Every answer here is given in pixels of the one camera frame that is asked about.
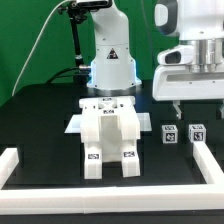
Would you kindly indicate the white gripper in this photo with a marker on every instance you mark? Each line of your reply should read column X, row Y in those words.
column 189, row 72

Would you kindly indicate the small tagged white cube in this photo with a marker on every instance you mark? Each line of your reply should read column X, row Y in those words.
column 169, row 134

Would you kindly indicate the white chair back frame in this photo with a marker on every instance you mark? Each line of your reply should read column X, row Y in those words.
column 116, row 113

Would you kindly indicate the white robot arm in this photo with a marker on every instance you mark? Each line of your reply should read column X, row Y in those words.
column 190, row 36

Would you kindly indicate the white L-shaped obstacle fence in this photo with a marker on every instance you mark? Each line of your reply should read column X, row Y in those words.
column 206, row 196

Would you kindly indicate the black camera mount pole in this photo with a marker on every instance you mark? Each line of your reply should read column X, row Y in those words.
column 76, row 11

